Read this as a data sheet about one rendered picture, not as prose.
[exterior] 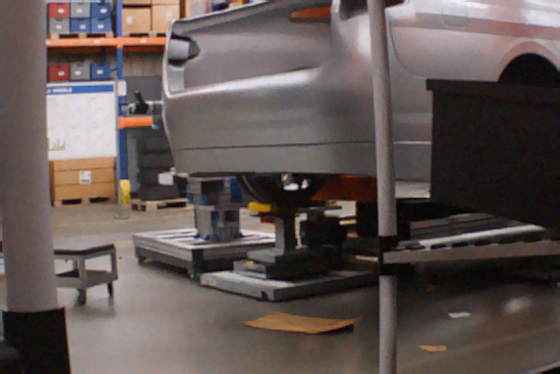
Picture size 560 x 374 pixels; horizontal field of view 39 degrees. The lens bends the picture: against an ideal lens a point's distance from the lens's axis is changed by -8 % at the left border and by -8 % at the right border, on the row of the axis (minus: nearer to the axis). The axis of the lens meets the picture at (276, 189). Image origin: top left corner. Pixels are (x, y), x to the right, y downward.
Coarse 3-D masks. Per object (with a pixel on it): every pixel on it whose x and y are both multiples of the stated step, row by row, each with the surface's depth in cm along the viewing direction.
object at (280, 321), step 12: (276, 312) 450; (252, 324) 427; (264, 324) 427; (276, 324) 426; (288, 324) 425; (300, 324) 423; (312, 324) 421; (324, 324) 419; (336, 324) 415; (348, 324) 408
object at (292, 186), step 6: (294, 174) 567; (270, 180) 532; (294, 180) 567; (300, 180) 562; (306, 180) 557; (276, 186) 535; (282, 186) 561; (288, 186) 563; (294, 186) 558; (300, 186) 553; (306, 186) 549; (288, 192) 541; (294, 192) 543
